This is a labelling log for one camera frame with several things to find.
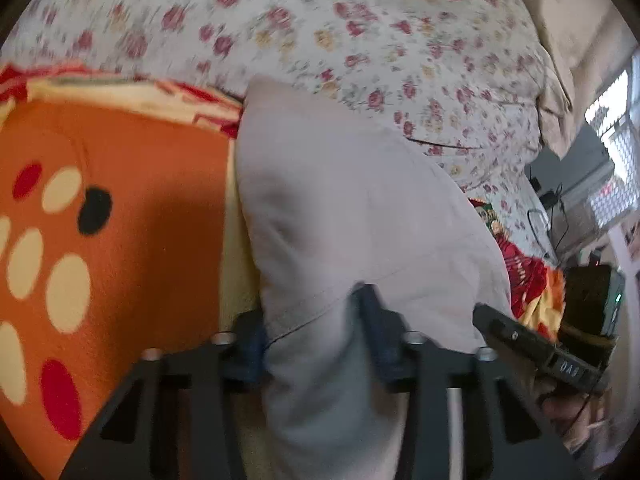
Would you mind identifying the beige large garment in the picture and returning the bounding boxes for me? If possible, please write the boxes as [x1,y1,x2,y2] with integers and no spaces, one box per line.
[235,78,511,479]

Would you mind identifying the person's right hand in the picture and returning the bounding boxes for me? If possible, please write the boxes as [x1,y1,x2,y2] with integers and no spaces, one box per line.
[537,393,608,456]

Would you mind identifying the black box with green light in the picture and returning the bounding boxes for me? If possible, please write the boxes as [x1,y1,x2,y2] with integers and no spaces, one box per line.
[563,264,626,337]

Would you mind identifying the orange red patterned blanket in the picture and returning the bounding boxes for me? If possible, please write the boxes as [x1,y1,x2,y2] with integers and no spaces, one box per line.
[0,62,569,480]

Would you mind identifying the beige curtain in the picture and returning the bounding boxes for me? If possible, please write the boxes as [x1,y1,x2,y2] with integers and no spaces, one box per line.
[523,0,638,158]

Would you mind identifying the floral white bedsheet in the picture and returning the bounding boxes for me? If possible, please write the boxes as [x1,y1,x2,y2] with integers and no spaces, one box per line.
[1,0,552,258]

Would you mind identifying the black cable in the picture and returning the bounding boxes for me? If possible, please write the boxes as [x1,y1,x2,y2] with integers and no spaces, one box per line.
[527,181,572,264]

